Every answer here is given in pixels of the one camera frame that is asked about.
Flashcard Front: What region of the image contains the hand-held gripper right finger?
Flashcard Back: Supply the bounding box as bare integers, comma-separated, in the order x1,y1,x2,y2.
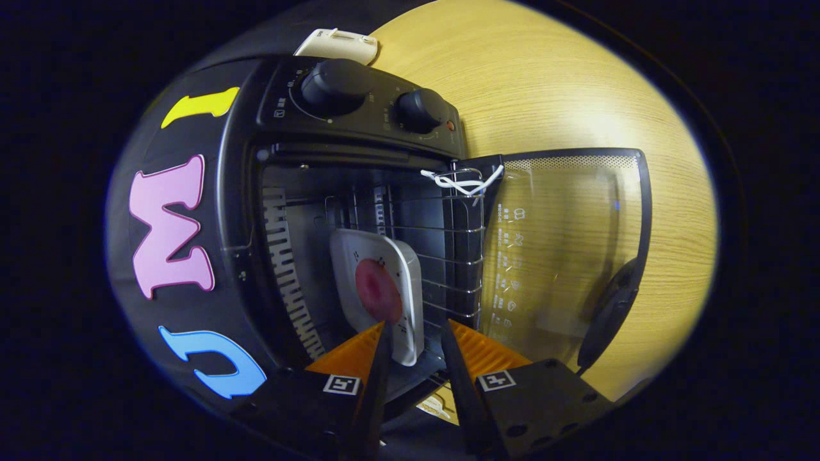
441,318,616,458

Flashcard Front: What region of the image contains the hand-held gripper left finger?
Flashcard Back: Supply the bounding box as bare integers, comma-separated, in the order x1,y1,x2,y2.
231,320,393,461

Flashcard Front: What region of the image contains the white square plate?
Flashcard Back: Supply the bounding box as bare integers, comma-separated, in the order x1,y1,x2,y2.
329,229,425,367

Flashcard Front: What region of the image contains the black toaster oven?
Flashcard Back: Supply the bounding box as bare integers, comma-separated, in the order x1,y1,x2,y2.
217,54,653,423

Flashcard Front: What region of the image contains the white pop-up toaster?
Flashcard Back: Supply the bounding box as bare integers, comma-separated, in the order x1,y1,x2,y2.
294,28,379,66

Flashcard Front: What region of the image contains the metal wire oven rack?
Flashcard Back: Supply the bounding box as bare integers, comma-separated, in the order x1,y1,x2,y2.
324,168,486,350

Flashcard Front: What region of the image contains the white cord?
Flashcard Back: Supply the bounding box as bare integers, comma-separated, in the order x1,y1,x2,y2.
421,165,505,196

